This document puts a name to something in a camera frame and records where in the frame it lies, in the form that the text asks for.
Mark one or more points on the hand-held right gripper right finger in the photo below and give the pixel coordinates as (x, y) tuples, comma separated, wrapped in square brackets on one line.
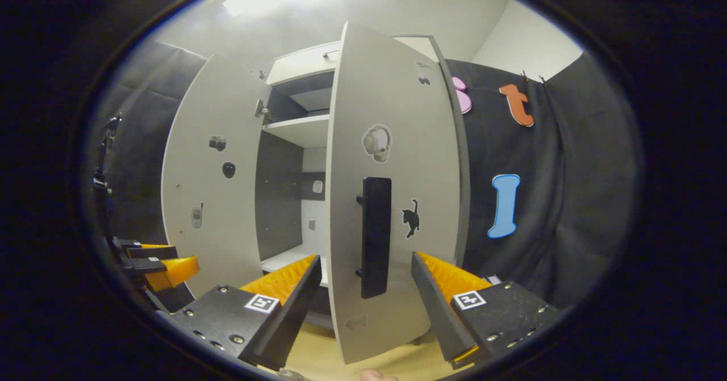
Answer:
[(437, 318)]

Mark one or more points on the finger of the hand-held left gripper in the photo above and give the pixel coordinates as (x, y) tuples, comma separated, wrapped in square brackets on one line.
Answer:
[(173, 270), (150, 251)]

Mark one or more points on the metal door hinge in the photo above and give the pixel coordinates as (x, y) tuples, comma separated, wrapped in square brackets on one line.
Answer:
[(261, 108)]

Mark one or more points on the white cabinet drawer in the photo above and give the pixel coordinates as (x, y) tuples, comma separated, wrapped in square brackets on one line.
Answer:
[(301, 63)]

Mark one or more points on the white cabinet door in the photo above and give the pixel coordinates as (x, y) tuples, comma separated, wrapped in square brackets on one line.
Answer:
[(352, 114), (193, 171)]

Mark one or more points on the dark stand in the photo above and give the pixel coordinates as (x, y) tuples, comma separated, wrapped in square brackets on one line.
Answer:
[(108, 142)]

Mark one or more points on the white and grey cabinet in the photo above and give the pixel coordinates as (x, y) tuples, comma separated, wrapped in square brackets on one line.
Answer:
[(284, 199)]

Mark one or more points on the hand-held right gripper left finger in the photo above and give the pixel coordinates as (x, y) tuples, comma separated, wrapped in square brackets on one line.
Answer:
[(289, 318)]

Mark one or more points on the black backdrop cloth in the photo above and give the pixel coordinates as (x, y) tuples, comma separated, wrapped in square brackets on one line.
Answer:
[(568, 199)]

